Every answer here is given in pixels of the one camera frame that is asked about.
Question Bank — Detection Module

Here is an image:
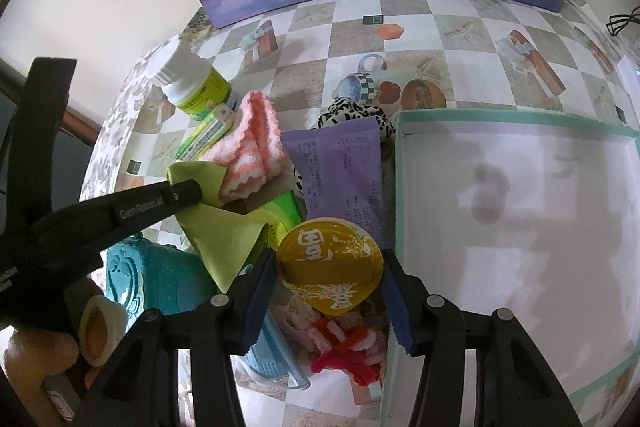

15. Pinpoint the blue face mask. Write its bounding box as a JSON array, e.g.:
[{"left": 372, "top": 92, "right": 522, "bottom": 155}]
[{"left": 242, "top": 311, "right": 311, "bottom": 390}]

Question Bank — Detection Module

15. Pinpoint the pink floral fabric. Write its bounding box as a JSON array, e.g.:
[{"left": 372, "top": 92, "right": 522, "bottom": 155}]
[{"left": 270, "top": 296, "right": 372, "bottom": 353}]

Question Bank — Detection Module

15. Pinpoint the red pink yarn bow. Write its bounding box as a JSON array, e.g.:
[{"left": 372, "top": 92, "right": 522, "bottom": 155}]
[{"left": 307, "top": 317, "right": 387, "bottom": 387}]

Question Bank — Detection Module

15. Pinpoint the green microfiber cloth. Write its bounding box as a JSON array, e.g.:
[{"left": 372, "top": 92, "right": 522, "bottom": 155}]
[{"left": 167, "top": 161, "right": 268, "bottom": 293}]

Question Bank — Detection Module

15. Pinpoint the pink white knitted cloth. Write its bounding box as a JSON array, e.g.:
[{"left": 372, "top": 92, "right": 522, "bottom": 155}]
[{"left": 200, "top": 91, "right": 288, "bottom": 202}]

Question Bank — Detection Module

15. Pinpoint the green white small box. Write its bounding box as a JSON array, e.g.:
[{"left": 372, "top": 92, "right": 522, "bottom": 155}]
[{"left": 175, "top": 104, "right": 234, "bottom": 161}]

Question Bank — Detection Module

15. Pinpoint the purple wipes packet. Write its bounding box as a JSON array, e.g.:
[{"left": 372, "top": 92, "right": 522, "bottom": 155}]
[{"left": 282, "top": 117, "right": 392, "bottom": 248}]

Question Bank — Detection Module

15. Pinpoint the black white leopard scrunchie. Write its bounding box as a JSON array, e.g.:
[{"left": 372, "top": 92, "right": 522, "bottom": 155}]
[{"left": 311, "top": 98, "right": 396, "bottom": 210}]

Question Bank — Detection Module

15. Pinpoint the green tissue packet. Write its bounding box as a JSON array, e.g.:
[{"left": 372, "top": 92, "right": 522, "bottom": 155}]
[{"left": 247, "top": 191, "right": 303, "bottom": 251}]

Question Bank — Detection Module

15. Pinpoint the person's left hand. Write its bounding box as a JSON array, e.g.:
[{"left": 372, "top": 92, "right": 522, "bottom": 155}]
[{"left": 3, "top": 282, "right": 128, "bottom": 426}]

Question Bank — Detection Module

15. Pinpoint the teal embossed pouch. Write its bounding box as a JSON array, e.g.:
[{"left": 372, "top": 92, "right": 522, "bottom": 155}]
[{"left": 104, "top": 233, "right": 218, "bottom": 326}]

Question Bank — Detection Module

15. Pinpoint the white teal-rim box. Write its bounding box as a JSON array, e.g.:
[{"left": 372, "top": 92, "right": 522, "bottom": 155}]
[{"left": 395, "top": 109, "right": 639, "bottom": 426}]

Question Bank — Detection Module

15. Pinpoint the white green-label pill bottle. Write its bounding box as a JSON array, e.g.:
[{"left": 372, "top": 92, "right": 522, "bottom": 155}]
[{"left": 145, "top": 36, "right": 236, "bottom": 121}]

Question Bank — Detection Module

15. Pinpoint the patterned tablecloth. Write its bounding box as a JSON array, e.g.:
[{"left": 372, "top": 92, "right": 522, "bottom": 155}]
[{"left": 79, "top": 0, "right": 640, "bottom": 427}]

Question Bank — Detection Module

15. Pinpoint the black charger cable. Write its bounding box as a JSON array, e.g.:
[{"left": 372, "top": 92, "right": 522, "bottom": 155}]
[{"left": 605, "top": 5, "right": 640, "bottom": 39}]

